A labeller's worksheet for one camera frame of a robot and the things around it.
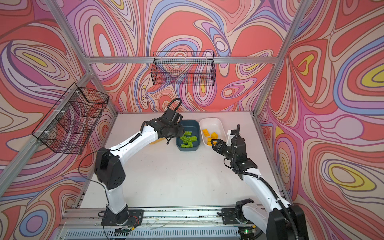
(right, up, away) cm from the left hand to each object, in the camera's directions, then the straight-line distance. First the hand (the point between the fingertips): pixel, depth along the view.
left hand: (185, 130), depth 87 cm
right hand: (+17, -8, -4) cm, 20 cm away
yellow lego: (+19, -4, +15) cm, 25 cm away
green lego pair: (-1, -6, +14) cm, 16 cm away
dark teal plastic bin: (+5, +3, +20) cm, 21 cm away
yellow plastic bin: (-10, -4, -25) cm, 28 cm away
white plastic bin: (+19, +1, +21) cm, 28 cm away
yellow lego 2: (+15, -9, +12) cm, 21 cm away
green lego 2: (+3, -9, +13) cm, 16 cm away
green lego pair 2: (+5, -6, +15) cm, 17 cm away
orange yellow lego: (+14, -2, +18) cm, 23 cm away
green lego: (-1, -11, +9) cm, 14 cm away
